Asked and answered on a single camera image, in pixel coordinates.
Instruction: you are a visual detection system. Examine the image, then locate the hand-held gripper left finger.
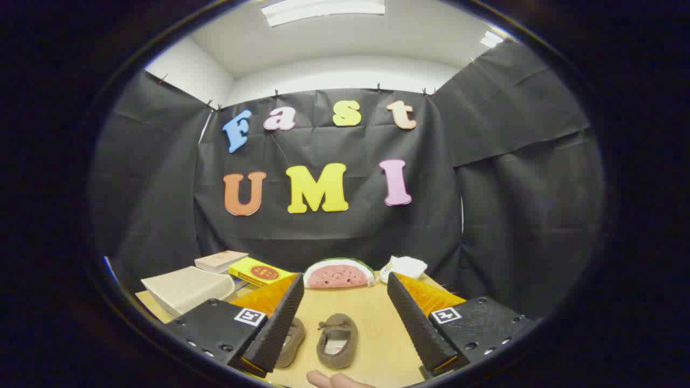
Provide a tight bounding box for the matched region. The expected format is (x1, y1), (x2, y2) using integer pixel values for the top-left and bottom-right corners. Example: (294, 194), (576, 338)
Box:
(162, 272), (306, 379)

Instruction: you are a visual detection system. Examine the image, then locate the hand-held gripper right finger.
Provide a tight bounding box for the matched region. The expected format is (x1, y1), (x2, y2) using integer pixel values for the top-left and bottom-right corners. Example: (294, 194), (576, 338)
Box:
(387, 271), (535, 380)

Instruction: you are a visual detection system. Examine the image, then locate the brown suede shoe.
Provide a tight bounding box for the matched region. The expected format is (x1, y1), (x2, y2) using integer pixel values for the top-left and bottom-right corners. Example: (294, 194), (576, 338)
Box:
(316, 313), (359, 370)
(276, 317), (306, 369)

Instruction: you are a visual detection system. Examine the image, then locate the beige fabric storage box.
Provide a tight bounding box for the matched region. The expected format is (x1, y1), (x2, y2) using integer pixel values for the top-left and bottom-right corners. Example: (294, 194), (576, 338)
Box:
(141, 266), (236, 318)

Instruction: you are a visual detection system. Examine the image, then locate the white plush toy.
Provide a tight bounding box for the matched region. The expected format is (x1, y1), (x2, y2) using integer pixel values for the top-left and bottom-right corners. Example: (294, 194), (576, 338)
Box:
(379, 255), (428, 284)

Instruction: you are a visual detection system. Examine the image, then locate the yellow book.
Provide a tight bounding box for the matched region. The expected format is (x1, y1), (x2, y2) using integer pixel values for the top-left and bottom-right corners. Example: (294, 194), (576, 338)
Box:
(229, 257), (296, 287)

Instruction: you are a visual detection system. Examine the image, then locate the watermelon slice plush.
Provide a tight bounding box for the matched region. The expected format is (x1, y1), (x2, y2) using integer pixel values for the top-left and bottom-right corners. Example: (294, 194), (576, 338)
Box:
(303, 258), (376, 289)

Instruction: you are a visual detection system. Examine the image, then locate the beige book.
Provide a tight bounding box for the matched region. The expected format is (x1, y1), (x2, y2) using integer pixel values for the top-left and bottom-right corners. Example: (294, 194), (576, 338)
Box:
(194, 251), (250, 274)

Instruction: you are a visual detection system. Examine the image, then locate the long ceiling light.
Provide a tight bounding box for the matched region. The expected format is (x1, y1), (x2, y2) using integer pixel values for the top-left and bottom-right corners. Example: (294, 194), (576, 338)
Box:
(261, 0), (387, 27)

